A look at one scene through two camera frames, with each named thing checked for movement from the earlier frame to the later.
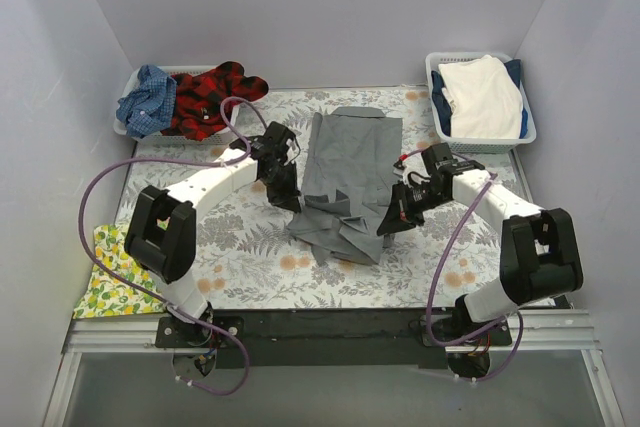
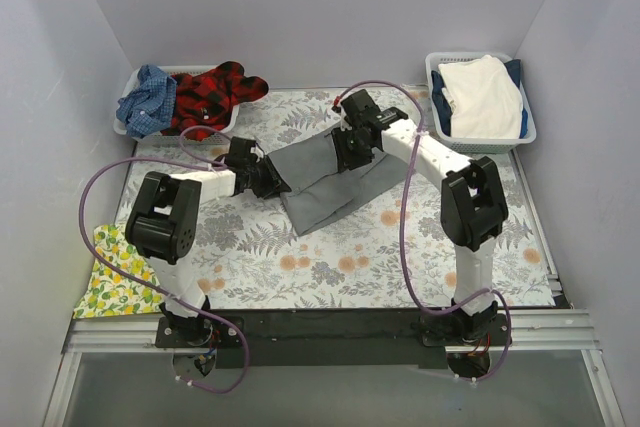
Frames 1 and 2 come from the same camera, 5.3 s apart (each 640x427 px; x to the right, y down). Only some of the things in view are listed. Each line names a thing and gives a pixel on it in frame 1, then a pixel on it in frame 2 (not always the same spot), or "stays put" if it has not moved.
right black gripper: [405, 203] to [347, 148]
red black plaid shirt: [196, 109] stays put
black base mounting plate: [332, 338] stays put
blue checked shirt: [150, 108] stays put
